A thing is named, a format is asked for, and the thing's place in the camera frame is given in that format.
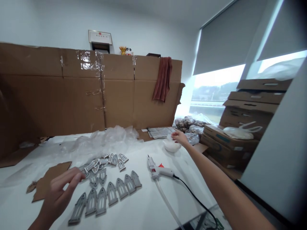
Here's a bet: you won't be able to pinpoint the person's left hand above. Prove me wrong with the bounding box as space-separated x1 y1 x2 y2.
45 167 86 217

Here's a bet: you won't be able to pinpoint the person's right hand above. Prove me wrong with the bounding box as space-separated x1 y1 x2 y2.
171 131 191 147

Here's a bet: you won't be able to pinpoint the small white plastic bag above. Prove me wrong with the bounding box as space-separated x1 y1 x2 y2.
163 134 181 153

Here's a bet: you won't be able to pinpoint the bags of patterned items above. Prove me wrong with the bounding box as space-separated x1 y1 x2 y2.
173 115 212 146

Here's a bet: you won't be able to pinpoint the printed paper leaflets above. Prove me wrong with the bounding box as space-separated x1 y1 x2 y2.
146 126 178 140

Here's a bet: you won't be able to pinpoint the white hot glue gun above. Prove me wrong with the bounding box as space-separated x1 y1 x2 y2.
147 154 175 180

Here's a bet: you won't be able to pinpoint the carton with blue print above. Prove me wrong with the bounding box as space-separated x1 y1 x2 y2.
200 124 260 171

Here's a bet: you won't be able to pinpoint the reddish brown towel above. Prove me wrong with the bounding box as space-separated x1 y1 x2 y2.
152 56 173 103

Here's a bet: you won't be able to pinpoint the white tied plastic bag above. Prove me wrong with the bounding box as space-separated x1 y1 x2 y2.
223 121 263 140

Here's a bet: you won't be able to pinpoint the pile of white-printed window pieces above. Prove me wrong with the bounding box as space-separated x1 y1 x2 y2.
79 153 129 173

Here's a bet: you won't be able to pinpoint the translucent glue stick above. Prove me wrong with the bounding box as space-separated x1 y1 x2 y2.
155 178 185 230

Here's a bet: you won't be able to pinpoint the crumpled clear plastic wrap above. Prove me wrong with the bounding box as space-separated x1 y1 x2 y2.
59 124 145 165

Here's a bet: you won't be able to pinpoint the stack of brown cartons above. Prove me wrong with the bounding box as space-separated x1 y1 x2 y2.
218 78 294 142

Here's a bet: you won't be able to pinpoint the row of grey arched cutouts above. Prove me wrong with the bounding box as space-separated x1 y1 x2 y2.
68 167 143 226

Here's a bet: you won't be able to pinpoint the wide grey roller blind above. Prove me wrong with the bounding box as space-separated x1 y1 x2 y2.
193 0 281 76

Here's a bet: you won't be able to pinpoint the tall cardboard partition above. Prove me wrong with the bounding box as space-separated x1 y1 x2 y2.
0 42 186 168

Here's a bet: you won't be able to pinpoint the framed certificate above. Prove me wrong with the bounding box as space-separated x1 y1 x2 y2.
88 29 114 45

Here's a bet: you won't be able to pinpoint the flat brown cardboard piece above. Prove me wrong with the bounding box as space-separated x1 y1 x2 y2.
32 161 73 203

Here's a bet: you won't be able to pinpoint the narrow grey roller blind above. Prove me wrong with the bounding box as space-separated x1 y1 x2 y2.
256 0 307 62

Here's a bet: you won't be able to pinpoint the small cardboard scrap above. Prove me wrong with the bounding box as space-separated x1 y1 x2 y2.
26 181 38 194

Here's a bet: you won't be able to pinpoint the black power cable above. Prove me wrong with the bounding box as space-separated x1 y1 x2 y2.
172 175 218 230

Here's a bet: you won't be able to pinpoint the dark picture frame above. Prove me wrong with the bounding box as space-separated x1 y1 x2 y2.
91 42 112 55

